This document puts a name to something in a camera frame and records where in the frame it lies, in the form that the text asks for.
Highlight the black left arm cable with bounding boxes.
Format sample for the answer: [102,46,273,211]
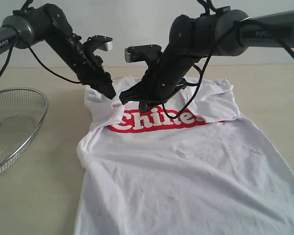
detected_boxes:
[0,0,83,90]

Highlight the silver wire mesh basket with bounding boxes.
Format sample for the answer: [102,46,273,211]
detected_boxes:
[0,88,49,175]

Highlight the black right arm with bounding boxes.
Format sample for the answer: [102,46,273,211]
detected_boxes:
[119,10,294,112]

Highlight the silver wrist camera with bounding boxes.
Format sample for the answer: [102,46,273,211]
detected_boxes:
[84,35,113,52]
[124,44,162,63]

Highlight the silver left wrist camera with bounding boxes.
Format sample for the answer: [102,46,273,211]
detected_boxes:
[84,35,113,52]

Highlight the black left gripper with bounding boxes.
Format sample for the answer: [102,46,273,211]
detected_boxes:
[69,39,116,99]

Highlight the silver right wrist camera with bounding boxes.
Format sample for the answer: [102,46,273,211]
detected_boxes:
[124,44,162,63]

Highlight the white t-shirt red logo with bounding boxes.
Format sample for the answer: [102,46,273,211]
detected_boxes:
[73,79,294,235]

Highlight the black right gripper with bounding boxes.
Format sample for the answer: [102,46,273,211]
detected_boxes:
[119,58,188,113]

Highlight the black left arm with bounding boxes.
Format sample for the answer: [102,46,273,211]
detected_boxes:
[0,0,116,99]

